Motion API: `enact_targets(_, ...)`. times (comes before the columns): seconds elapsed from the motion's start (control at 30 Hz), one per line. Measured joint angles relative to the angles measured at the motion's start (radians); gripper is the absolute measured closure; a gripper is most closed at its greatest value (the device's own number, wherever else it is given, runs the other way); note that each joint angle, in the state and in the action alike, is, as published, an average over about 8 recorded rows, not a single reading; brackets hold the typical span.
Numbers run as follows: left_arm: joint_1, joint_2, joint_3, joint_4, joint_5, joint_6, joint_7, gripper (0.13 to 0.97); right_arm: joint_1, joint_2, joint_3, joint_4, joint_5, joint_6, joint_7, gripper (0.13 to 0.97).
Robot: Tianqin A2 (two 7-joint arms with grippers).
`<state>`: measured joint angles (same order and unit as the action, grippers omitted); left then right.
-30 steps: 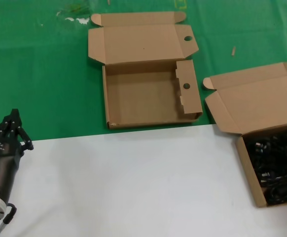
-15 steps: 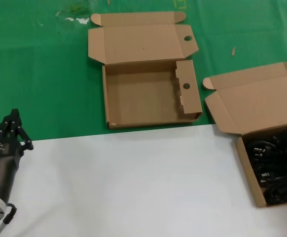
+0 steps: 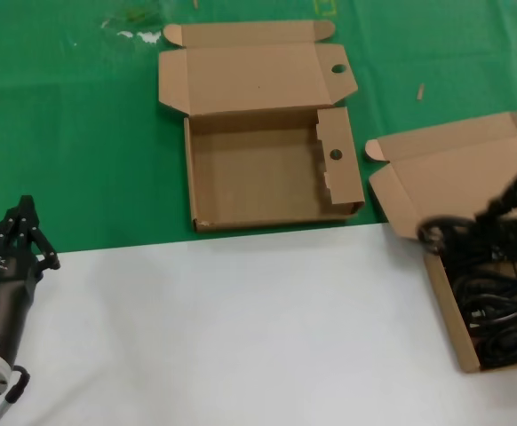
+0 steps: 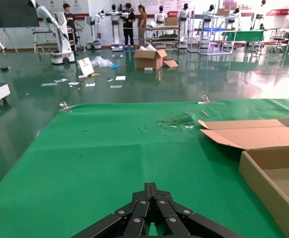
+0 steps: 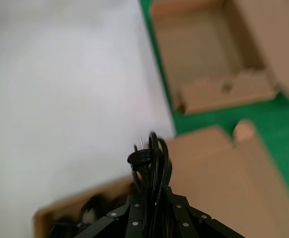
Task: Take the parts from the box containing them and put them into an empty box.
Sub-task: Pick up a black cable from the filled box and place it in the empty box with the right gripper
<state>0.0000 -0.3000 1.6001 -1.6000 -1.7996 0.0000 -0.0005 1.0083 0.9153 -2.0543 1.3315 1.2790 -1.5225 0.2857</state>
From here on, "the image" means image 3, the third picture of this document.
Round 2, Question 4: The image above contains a plain brown cardboard box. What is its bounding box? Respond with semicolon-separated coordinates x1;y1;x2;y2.
364;110;517;375

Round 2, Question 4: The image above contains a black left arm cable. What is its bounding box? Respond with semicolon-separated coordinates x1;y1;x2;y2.
0;363;31;426

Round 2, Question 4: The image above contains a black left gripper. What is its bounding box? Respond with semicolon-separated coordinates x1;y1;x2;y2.
0;194;62;359

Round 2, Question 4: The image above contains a green table cloth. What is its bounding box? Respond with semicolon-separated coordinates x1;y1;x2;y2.
0;0;517;261

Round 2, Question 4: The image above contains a cardboard box with round holes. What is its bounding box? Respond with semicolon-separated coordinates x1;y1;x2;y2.
158;20;366;234

